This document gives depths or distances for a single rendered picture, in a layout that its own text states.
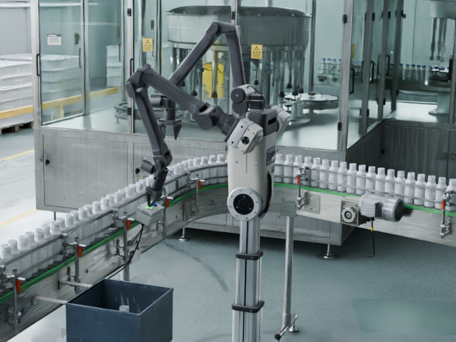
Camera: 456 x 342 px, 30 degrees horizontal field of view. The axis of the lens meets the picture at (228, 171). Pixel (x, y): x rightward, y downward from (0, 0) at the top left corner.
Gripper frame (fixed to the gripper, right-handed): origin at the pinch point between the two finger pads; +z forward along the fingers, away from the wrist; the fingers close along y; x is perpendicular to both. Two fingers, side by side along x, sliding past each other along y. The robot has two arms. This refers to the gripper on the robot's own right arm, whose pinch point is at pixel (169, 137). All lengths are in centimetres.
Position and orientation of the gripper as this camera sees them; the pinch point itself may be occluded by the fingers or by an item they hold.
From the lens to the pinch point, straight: 421.1
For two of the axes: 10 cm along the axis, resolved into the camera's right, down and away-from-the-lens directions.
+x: -3.3, 1.9, -9.2
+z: -0.2, 9.8, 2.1
